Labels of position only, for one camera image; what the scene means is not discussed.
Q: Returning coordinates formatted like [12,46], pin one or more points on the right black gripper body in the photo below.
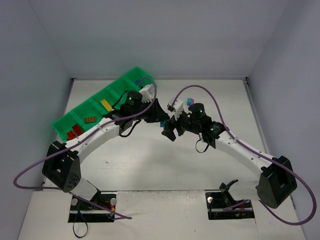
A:
[177,125]

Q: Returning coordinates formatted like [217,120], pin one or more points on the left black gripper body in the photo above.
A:
[155,113]

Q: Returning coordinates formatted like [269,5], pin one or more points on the yellow long lego plate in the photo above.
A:
[106,105]

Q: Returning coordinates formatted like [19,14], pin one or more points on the brown lego plate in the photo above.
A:
[91,119]

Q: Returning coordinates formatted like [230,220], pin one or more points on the long red lego brick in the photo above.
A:
[77,130]

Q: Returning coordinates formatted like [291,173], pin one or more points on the small red lego brick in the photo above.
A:
[70,137]

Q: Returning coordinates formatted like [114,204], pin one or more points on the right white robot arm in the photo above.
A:
[272,184]

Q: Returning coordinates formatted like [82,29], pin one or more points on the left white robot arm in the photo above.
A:
[63,167]

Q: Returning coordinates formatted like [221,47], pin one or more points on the teal lego brick on stack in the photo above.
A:
[188,102]

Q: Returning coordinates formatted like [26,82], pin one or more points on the green divided sorting tray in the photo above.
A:
[91,106]

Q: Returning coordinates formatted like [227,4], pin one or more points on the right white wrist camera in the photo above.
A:
[176,107]

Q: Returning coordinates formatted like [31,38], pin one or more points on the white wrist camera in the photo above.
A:
[176,107]
[147,93]

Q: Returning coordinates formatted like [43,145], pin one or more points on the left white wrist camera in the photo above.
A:
[147,93]

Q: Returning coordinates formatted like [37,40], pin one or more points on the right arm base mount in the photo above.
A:
[222,206]

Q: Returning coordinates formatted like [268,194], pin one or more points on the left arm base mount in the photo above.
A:
[82,213]

